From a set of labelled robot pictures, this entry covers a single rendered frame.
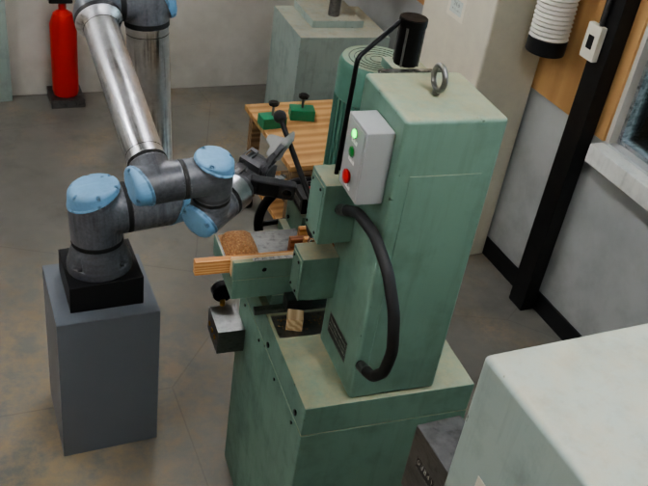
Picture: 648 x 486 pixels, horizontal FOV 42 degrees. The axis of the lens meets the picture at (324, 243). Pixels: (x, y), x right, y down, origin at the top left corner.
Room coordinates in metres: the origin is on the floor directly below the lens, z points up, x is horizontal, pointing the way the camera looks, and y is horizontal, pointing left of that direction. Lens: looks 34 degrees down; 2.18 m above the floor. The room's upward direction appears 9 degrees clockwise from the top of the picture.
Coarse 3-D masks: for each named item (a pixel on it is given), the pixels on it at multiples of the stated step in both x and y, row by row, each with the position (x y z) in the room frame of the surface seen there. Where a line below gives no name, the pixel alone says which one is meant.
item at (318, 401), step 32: (256, 320) 1.73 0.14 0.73; (320, 320) 1.69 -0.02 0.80; (288, 352) 1.55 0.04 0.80; (320, 352) 1.57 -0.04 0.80; (448, 352) 1.64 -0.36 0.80; (288, 384) 1.47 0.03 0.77; (320, 384) 1.45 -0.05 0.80; (448, 384) 1.53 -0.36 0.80; (320, 416) 1.38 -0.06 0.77; (352, 416) 1.41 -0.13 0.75; (384, 416) 1.45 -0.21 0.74; (416, 416) 1.49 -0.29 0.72
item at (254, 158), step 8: (256, 152) 1.85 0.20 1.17; (240, 160) 1.82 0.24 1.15; (248, 160) 1.81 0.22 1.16; (256, 160) 1.84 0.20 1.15; (264, 160) 1.84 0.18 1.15; (240, 168) 1.80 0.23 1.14; (248, 168) 1.81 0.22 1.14; (256, 168) 1.80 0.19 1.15; (264, 168) 1.80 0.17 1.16; (272, 168) 1.81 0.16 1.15; (240, 176) 1.75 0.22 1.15; (248, 176) 1.78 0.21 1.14; (272, 176) 1.83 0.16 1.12; (248, 184) 1.74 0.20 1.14
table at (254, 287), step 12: (288, 228) 1.99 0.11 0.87; (216, 240) 1.83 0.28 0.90; (264, 240) 1.86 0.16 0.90; (276, 240) 1.87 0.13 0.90; (216, 252) 1.82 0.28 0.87; (264, 252) 1.81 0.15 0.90; (228, 276) 1.70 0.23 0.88; (288, 276) 1.72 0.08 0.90; (228, 288) 1.69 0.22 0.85; (240, 288) 1.67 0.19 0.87; (252, 288) 1.68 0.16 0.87; (264, 288) 1.70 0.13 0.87; (276, 288) 1.71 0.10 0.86; (288, 288) 1.72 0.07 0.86
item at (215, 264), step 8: (216, 256) 1.70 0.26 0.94; (224, 256) 1.70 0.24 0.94; (200, 264) 1.66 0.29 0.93; (208, 264) 1.67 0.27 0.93; (216, 264) 1.68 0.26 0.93; (224, 264) 1.69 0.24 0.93; (200, 272) 1.66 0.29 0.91; (208, 272) 1.67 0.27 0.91; (216, 272) 1.68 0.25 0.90; (224, 272) 1.69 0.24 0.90
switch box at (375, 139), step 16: (352, 112) 1.51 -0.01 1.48; (368, 112) 1.52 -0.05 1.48; (352, 128) 1.48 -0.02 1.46; (368, 128) 1.45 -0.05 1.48; (384, 128) 1.46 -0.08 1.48; (352, 144) 1.47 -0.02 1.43; (368, 144) 1.42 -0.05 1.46; (384, 144) 1.44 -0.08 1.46; (368, 160) 1.43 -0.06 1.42; (384, 160) 1.44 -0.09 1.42; (352, 176) 1.45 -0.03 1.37; (368, 176) 1.43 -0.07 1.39; (384, 176) 1.44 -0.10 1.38; (352, 192) 1.44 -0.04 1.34; (368, 192) 1.43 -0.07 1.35
